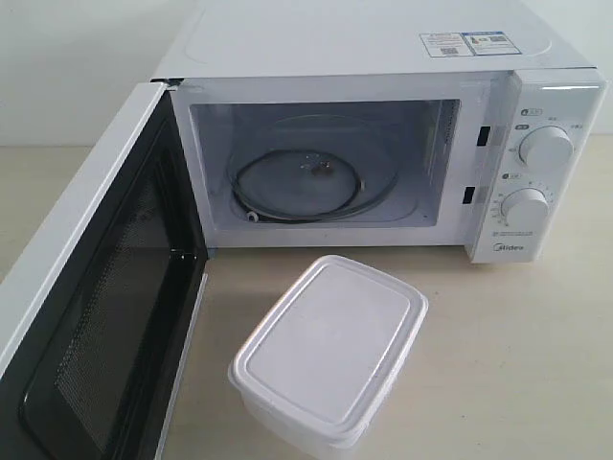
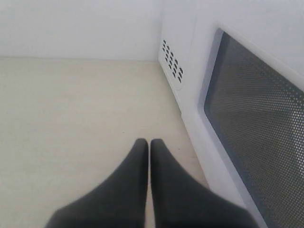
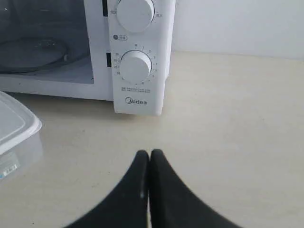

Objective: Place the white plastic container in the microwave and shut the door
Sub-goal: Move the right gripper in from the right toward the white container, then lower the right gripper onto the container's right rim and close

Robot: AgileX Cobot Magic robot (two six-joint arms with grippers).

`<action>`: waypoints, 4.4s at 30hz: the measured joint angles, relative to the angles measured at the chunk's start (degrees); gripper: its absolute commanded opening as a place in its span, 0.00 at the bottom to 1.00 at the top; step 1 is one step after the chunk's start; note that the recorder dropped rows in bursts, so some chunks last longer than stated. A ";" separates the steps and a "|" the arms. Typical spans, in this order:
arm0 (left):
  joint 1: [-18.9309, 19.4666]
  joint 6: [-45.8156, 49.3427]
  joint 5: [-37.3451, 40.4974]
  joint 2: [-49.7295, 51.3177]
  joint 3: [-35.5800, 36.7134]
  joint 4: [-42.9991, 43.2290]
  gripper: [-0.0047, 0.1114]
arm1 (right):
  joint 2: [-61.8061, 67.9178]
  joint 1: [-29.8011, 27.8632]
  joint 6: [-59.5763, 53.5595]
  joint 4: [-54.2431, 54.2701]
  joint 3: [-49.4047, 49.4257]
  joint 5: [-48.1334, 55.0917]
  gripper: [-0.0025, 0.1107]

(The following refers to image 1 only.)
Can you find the upper white control knob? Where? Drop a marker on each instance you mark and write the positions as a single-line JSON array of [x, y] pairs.
[[546, 149]]

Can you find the white microwave door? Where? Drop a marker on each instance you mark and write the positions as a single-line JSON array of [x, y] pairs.
[[97, 312]]

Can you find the lower white control knob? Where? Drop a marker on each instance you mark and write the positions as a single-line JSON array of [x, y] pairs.
[[525, 206]]

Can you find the white microwave oven body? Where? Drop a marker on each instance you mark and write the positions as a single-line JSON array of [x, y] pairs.
[[454, 124]]

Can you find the white plastic lidded container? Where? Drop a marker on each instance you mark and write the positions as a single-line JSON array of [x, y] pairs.
[[323, 360]]

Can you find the blue white warning sticker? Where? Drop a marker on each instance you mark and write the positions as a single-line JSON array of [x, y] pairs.
[[468, 44]]

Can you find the white control knob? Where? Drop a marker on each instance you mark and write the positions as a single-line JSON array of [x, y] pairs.
[[525, 206], [546, 149]]

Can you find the glass turntable plate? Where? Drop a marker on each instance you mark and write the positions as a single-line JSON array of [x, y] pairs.
[[311, 168]]

